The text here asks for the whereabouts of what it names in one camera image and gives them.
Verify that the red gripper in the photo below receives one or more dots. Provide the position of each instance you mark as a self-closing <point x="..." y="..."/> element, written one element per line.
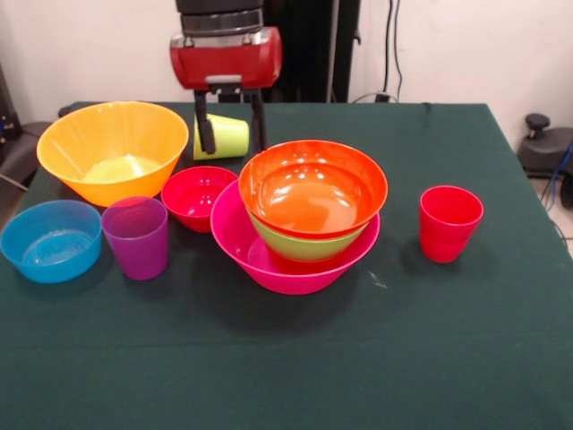
<point x="224" y="62"/>

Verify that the green cup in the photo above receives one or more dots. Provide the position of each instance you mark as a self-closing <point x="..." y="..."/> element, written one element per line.
<point x="230" y="136"/>

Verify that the wide red-orange bowl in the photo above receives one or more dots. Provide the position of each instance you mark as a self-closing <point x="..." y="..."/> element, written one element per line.
<point x="313" y="197"/>

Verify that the large orange bowl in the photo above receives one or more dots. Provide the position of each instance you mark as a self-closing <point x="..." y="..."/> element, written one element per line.
<point x="89" y="134"/>

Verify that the green bowl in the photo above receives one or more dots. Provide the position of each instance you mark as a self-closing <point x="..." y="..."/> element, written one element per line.
<point x="309" y="248"/>

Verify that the purple cup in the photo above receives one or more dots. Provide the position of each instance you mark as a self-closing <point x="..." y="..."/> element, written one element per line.
<point x="139" y="251"/>

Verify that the blue bowl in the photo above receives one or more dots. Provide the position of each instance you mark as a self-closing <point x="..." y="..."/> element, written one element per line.
<point x="53" y="269"/>

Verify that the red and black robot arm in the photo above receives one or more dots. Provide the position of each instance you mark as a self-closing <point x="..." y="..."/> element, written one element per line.
<point x="219" y="15"/>

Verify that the small crimson bowl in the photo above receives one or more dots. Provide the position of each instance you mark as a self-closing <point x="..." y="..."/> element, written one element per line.
<point x="192" y="201"/>

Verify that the large pink bowl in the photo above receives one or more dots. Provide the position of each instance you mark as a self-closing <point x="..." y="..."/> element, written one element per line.
<point x="228" y="242"/>

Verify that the black computer case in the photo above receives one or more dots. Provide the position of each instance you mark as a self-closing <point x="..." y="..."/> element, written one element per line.
<point x="6" y="112"/>

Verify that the crimson cup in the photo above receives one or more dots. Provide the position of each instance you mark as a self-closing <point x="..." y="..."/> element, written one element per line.
<point x="447" y="237"/>

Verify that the dark green tablecloth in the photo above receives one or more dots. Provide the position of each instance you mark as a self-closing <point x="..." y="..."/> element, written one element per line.
<point x="268" y="367"/>

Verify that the black pedestal leg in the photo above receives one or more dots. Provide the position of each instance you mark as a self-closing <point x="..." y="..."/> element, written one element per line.
<point x="546" y="148"/>

